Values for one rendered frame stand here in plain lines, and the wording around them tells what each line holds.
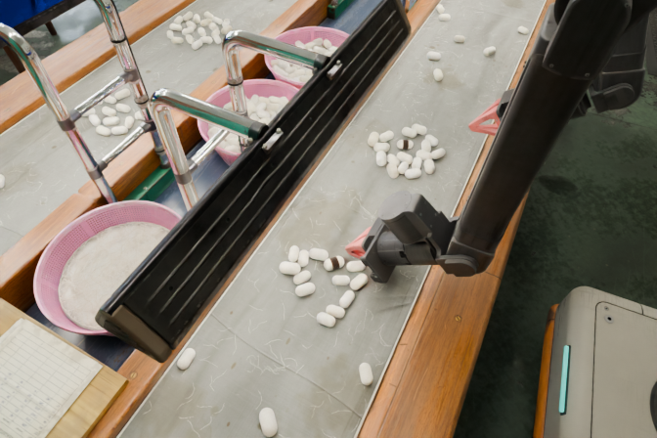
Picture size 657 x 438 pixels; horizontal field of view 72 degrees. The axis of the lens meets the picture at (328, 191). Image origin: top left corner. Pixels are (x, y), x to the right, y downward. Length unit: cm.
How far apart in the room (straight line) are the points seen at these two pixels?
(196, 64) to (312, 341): 83
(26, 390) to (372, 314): 52
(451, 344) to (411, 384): 9
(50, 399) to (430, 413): 54
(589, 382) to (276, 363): 89
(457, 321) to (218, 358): 39
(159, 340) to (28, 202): 69
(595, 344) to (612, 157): 117
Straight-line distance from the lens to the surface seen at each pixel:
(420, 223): 64
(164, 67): 131
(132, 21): 150
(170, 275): 44
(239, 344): 78
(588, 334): 146
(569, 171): 226
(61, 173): 111
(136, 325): 43
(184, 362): 77
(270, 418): 72
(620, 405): 142
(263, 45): 64
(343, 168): 98
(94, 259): 94
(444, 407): 74
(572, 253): 197
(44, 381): 81
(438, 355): 76
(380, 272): 75
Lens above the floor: 146
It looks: 50 degrees down
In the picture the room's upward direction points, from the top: 1 degrees clockwise
